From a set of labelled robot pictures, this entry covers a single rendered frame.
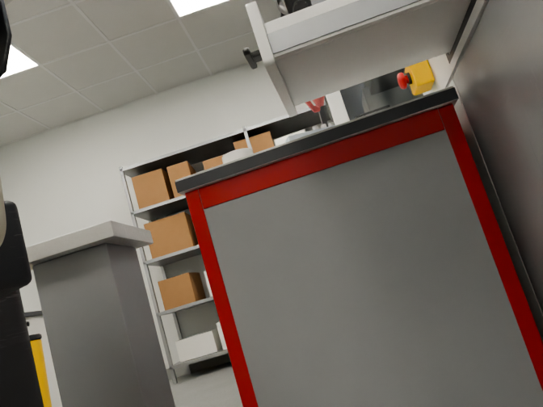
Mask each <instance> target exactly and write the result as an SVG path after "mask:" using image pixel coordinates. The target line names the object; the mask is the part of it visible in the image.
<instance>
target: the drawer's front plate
mask: <svg viewBox="0 0 543 407"><path fill-rule="evenodd" d="M246 10H247V13H248V15H249V19H250V23H251V26H252V28H253V31H254V34H255V39H256V41H257V44H258V47H259V51H260V54H261V57H262V59H263V64H264V66H265V68H266V70H267V72H268V74H269V76H270V78H271V81H272V83H273V85H274V87H275V88H276V91H277V93H278V95H279V96H280V99H281V101H282V103H283V104H284V107H285V109H286V111H287V113H288V116H289V117H293V116H295V115H297V110H296V108H295V105H294V103H293V100H292V98H291V96H290V93H289V92H288V88H287V86H286V84H285V82H284V79H283V77H282V75H281V72H280V69H279V67H278V65H277V63H276V59H275V58H274V55H273V52H272V48H271V45H270V43H269V39H268V37H267V33H266V30H265V27H264V21H263V18H262V15H261V14H260V11H259V8H258V6H257V3H256V1H254V2H251V3H248V4H246Z"/></svg>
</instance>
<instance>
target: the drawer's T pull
mask: <svg viewBox="0 0 543 407"><path fill-rule="evenodd" d="M242 51H243V54H244V56H245V58H246V59H247V61H248V63H249V65H250V67H251V68H252V69H256V68H257V67H258V66H257V64H256V62H259V61H262V60H263V59H262V57H261V54H260V51H259V49H258V50H256V51H253V52H250V49H249V48H244V49H243V50H242Z"/></svg>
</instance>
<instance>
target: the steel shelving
mask: <svg viewBox="0 0 543 407"><path fill-rule="evenodd" d="M320 123H321V119H320V116H319V113H318V112H315V113H314V112H313V111H312V110H311V109H310V108H309V107H308V108H306V109H303V110H300V111H297V115H295V116H293V117H289V116H288V115H283V116H281V117H278V118H275V119H273V120H269V121H266V122H263V123H261V124H256V125H254V126H250V127H248V128H246V126H244V127H242V129H241V130H238V131H236V132H231V133H229V134H226V135H224V136H219V137H216V138H213V139H211V140H208V141H204V142H201V143H199V144H196V145H192V146H189V147H187V148H184V149H179V150H176V151H174V152H171V153H167V154H164V155H162V156H159V157H155V158H152V159H149V160H146V161H143V162H139V163H137V164H134V165H131V166H127V167H125V168H123V166H121V167H119V169H120V175H121V178H122V182H123V185H124V191H125V194H126V198H127V201H128V207H129V211H130V214H131V217H132V221H133V226H134V227H137V228H138V225H137V219H136V217H138V218H141V219H143V220H148V221H149V222H153V221H152V220H155V219H158V218H161V217H164V216H168V215H170V214H174V213H176V212H181V211H183V210H186V209H188V205H187V200H186V196H184V195H182V196H180V197H177V198H173V199H169V200H167V201H164V202H161V203H157V204H154V205H151V206H148V207H146V208H142V209H139V210H136V211H134V210H133V204H132V200H131V197H130V194H129V190H128V184H127V181H126V177H125V175H127V176H129V177H130V178H133V177H136V176H138V175H141V174H145V173H148V172H151V171H154V170H158V169H161V168H162V169H163V170H165V171H166V172H167V169H166V168H167V167H168V166H173V165H175V164H179V163H181V162H186V161H187V162H188V163H189V164H190V165H194V164H196V163H199V162H203V161H206V160H208V159H211V158H214V157H218V156H221V155H224V154H227V153H229V152H231V151H234V150H235V148H234V142H236V141H240V140H243V139H246V143H247V146H248V148H249V149H252V147H251V144H250V139H249V137H252V136H256V135H259V134H261V133H264V132H269V131H270V133H271V138H272V139H274V138H277V137H279V136H283V135H286V134H289V133H291V132H295V131H299V130H302V129H304V128H308V127H311V126H314V125H316V124H320ZM252 152H253V149H252ZM167 173H168V172H167ZM139 249H140V252H141V258H142V262H143V265H144V268H145V274H146V278H147V281H148V284H149V290H150V294H151V297H152V301H153V304H154V310H155V313H156V317H157V320H158V326H159V329H160V332H161V335H162V341H163V345H164V348H165V352H166V357H167V361H168V364H169V368H170V373H171V377H172V380H173V384H177V383H178V381H177V378H176V374H175V369H176V368H179V367H184V366H186V368H187V373H188V375H189V374H191V373H192V371H191V368H190V364H193V363H198V362H200V361H204V360H206V359H211V358H214V357H217V356H220V355H225V354H228V350H227V349H226V350H223V348H222V349H221V350H219V351H217V352H214V353H211V354H208V355H203V356H200V357H197V358H194V359H189V360H187V361H183V362H180V361H179V362H177V363H176V364H174V365H173V363H172V359H171V356H170V350H169V346H168V343H167V340H166V334H165V330H164V327H163V323H162V318H161V316H163V315H167V314H171V313H172V314H173V318H174V321H175V327H176V329H177V333H178V336H179V340H180V339H183V336H182V333H181V330H180V327H179V321H178V318H177V314H176V313H177V312H179V311H182V310H185V309H188V308H192V307H195V306H198V305H201V304H206V303H208V302H212V301H214V299H213V296H211V297H209V298H206V299H202V300H198V301H195V302H192V303H190V304H185V305H182V306H179V307H176V308H172V309H169V310H166V311H163V312H159V308H158V302H157V299H156V296H155V292H154V286H153V283H152V279H151V276H150V272H149V267H148V266H160V267H161V271H162V277H163V279H167V277H166V271H165V267H164V266H165V265H167V264H171V263H173V262H177V261H180V260H184V259H186V258H190V257H194V256H196V255H199V254H201V252H200V247H199V245H195V246H193V247H189V248H186V249H184V250H180V251H176V252H174V253H171V254H167V255H163V256H161V257H158V258H154V259H150V260H148V261H146V257H145V251H144V248H143V247H141V248H139Z"/></svg>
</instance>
